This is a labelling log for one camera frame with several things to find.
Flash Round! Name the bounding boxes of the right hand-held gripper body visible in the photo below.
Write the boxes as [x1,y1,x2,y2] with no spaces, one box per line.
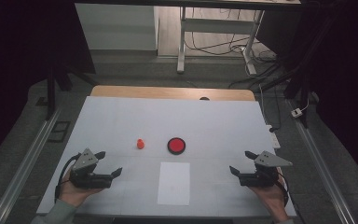
[239,150,293,188]

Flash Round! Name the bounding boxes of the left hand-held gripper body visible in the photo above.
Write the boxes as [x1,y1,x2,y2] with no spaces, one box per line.
[69,147,113,189]

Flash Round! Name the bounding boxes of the round red ink pad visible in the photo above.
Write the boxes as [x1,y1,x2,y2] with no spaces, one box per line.
[167,137,186,156]

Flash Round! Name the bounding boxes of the person's left hand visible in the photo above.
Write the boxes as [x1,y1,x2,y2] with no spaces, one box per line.
[58,178,103,207]

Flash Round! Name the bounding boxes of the white power strip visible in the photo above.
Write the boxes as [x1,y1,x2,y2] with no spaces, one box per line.
[266,124,282,149]

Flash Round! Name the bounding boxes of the white paper sheet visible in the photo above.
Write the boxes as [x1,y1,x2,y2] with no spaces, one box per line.
[157,161,191,206]

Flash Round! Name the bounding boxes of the black stand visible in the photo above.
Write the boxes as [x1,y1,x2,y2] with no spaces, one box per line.
[45,62,99,120]
[260,0,349,129]

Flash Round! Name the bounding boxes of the white panel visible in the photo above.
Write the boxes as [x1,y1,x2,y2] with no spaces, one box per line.
[75,3,159,51]

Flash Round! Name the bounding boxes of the dark curtain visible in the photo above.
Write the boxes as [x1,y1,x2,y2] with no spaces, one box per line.
[0,0,96,169]
[292,0,358,188]

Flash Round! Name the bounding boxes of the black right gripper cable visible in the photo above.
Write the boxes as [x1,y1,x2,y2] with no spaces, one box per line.
[276,167,291,207]

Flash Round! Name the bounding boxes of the aluminium floor rail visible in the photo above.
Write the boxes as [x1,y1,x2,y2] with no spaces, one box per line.
[0,106,62,224]
[287,99,357,224]

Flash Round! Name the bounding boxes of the thick black floor cable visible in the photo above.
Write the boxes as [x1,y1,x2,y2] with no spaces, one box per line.
[227,62,281,90]

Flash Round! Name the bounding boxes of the thin black floor cables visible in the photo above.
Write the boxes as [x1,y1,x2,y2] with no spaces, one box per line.
[185,7,278,63]

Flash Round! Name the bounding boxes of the desk with white frame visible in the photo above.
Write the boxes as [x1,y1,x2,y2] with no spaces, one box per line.
[74,0,302,77]

